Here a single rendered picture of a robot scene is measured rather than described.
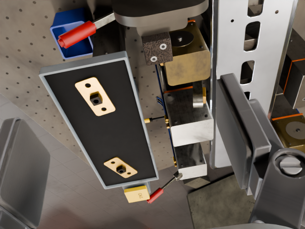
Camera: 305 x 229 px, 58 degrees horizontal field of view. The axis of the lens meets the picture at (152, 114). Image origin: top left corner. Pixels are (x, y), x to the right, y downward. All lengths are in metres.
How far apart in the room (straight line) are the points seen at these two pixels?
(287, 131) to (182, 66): 0.52
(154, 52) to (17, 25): 0.56
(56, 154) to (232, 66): 2.10
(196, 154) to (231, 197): 2.19
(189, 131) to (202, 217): 2.52
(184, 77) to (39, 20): 0.53
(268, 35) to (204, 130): 0.25
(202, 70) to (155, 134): 0.75
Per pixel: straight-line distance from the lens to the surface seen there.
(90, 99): 0.47
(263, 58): 0.72
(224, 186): 3.14
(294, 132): 0.99
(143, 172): 0.68
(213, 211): 3.11
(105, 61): 0.43
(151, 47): 0.50
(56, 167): 2.76
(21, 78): 1.09
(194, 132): 0.67
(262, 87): 0.79
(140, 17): 0.37
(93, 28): 0.44
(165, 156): 1.45
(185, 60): 0.55
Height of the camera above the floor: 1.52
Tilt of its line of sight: 44 degrees down
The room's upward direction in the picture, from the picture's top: 171 degrees clockwise
